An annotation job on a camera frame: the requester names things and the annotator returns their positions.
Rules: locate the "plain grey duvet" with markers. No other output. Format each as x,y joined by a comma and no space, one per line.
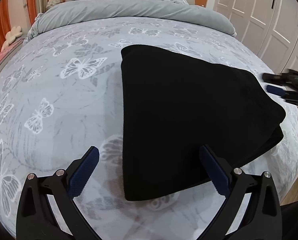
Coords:
78,11

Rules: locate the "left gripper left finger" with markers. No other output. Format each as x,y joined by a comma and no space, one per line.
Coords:
35,218

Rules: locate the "butterfly print grey bedspread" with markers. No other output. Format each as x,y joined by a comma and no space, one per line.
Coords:
62,93

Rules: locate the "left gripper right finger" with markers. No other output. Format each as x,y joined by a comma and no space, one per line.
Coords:
262,218

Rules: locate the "black pants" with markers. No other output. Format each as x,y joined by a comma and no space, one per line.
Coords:
174,105

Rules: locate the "white wardrobe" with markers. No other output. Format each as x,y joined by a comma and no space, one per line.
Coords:
269,28

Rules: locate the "cream flower plush toy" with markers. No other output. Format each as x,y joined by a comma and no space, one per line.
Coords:
11,36

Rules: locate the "pink side bench cushion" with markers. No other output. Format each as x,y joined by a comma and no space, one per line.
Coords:
10,49

